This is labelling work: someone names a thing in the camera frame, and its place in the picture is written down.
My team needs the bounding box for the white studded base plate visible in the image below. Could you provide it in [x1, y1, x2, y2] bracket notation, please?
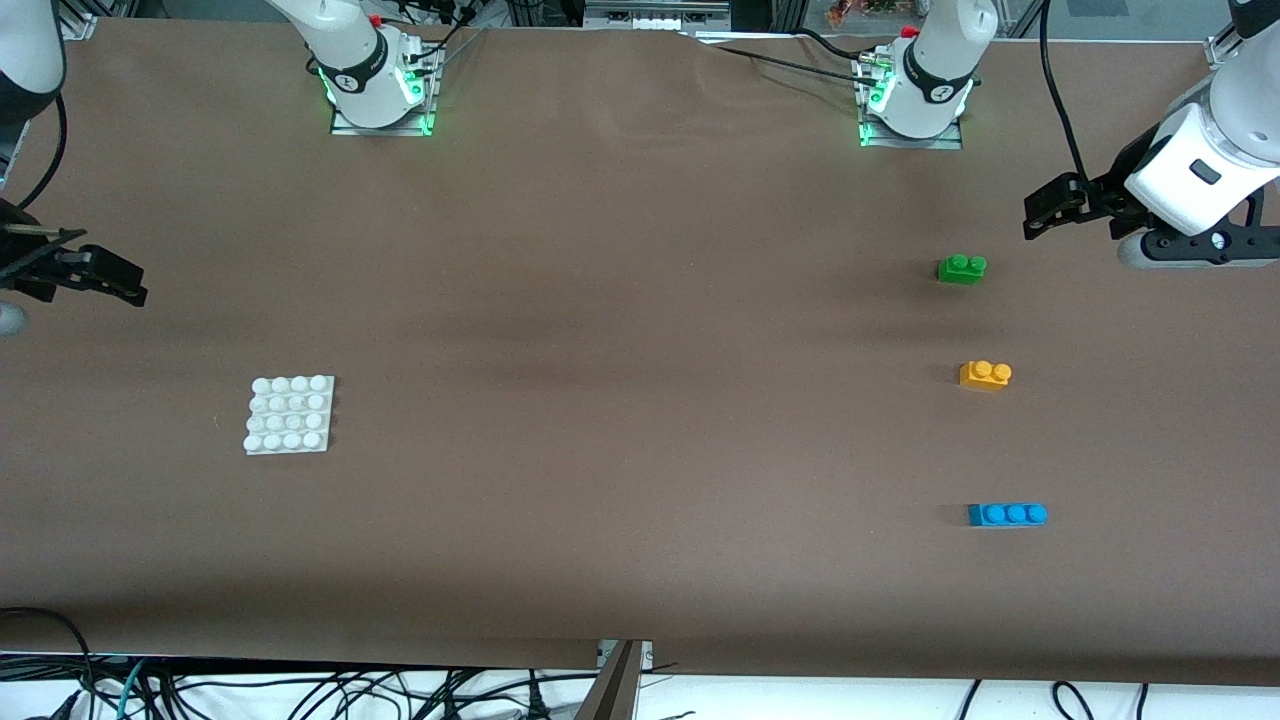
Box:
[244, 374, 336, 457]

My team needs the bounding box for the blue three-stud block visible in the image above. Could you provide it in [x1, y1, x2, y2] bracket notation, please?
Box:
[967, 502, 1049, 528]

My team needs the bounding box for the colourful background object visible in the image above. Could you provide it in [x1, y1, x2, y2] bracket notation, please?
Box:
[825, 0, 906, 29]

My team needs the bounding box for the white power strip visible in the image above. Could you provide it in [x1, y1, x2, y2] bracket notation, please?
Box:
[583, 0, 733, 33]

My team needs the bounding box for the brown table cover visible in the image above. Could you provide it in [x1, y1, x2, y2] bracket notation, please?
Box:
[0, 18, 1280, 689]

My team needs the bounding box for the black left camera bracket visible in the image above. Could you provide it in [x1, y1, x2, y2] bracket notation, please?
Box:
[1140, 222, 1280, 267]

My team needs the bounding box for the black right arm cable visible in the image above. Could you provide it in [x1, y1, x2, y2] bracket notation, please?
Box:
[18, 92, 69, 211]

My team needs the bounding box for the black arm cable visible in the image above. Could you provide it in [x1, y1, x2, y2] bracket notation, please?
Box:
[1036, 0, 1091, 186]
[18, 92, 69, 211]

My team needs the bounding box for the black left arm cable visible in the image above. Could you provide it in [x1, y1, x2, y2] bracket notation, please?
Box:
[1036, 0, 1091, 186]

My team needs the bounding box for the aluminium frame corner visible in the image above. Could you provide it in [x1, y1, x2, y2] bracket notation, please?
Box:
[55, 0, 101, 41]

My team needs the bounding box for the teal cable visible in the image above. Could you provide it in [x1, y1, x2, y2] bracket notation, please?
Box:
[114, 658, 147, 720]

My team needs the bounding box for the aluminium frame post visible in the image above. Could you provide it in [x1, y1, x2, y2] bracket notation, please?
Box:
[575, 640, 653, 720]

